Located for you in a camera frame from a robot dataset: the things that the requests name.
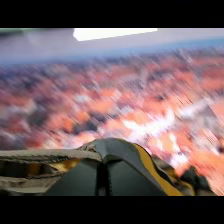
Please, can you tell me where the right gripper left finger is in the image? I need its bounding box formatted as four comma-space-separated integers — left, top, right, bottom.
44, 157, 101, 197

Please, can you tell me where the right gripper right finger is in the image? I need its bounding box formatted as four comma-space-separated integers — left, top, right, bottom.
106, 159, 168, 197

